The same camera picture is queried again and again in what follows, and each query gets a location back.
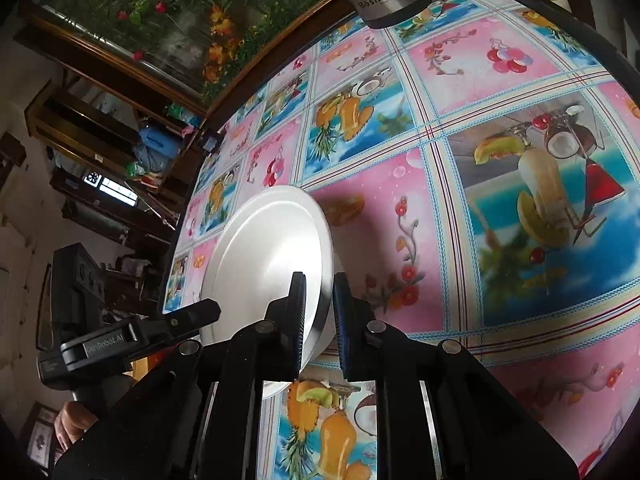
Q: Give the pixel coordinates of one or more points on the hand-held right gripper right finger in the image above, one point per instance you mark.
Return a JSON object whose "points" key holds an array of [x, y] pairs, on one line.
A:
{"points": [[342, 320]]}

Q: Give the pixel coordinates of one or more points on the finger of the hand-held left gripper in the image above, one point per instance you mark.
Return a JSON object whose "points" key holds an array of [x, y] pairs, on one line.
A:
{"points": [[192, 315]]}

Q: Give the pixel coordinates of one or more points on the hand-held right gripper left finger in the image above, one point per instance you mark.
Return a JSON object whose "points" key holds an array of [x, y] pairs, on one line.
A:
{"points": [[300, 320]]}

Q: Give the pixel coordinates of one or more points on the white bowl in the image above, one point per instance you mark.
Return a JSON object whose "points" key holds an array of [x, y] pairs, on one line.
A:
{"points": [[270, 260]]}

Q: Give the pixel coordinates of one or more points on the person's left hand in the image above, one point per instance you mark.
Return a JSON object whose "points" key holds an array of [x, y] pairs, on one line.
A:
{"points": [[75, 425]]}

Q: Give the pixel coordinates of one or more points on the small framed picture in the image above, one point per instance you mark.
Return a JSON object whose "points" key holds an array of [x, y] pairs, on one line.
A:
{"points": [[37, 432]]}

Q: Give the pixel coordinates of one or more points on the blue bag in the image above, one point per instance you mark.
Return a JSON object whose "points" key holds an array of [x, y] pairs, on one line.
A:
{"points": [[155, 145]]}

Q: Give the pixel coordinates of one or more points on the wooden shelf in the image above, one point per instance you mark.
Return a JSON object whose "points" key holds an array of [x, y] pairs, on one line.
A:
{"points": [[75, 115]]}

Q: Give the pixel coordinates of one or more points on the printed fruit tablecloth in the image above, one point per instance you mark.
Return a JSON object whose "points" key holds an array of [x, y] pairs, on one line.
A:
{"points": [[450, 85]]}

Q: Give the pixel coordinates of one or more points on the framed flower painting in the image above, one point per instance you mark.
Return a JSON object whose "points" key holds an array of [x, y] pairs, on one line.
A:
{"points": [[175, 15]]}

